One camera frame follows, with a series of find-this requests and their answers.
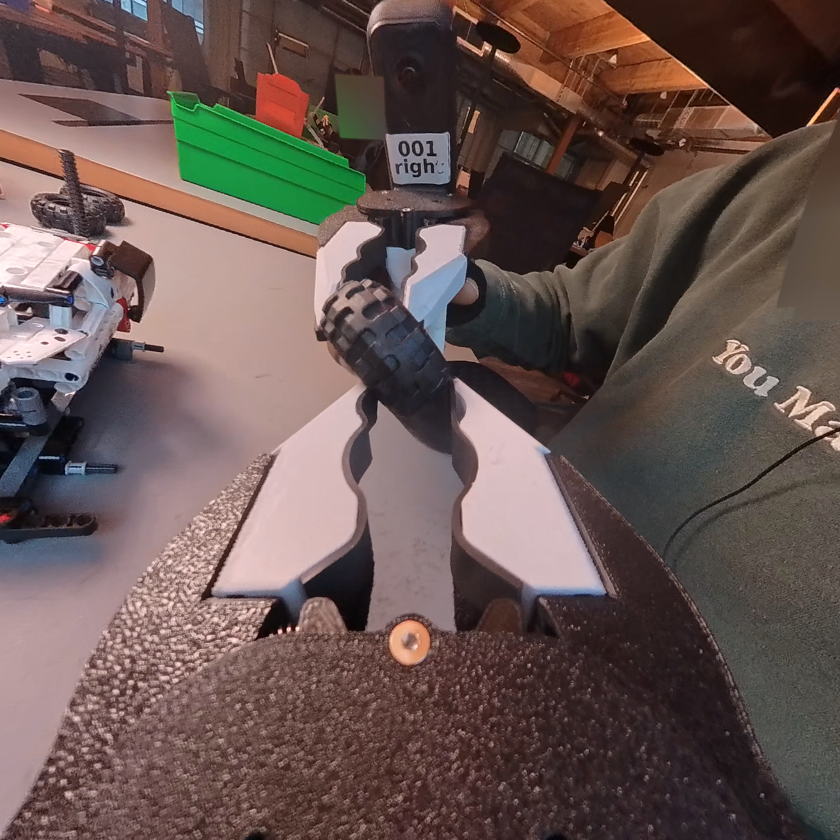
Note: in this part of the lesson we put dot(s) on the paned window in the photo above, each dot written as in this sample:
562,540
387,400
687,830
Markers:
158,11

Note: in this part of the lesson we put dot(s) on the green plastic bin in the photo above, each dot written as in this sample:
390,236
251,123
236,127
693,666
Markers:
263,164

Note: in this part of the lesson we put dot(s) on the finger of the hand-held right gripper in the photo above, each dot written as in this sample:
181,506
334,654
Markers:
344,256
440,269

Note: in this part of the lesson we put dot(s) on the white toy brick truck model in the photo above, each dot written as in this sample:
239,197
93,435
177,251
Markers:
53,328

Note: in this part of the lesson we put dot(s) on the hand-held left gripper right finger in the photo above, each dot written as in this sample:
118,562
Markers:
532,525

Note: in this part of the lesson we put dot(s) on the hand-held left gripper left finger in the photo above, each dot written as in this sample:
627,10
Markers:
289,525

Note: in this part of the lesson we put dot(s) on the red plastic bin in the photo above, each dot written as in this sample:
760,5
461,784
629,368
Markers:
282,105

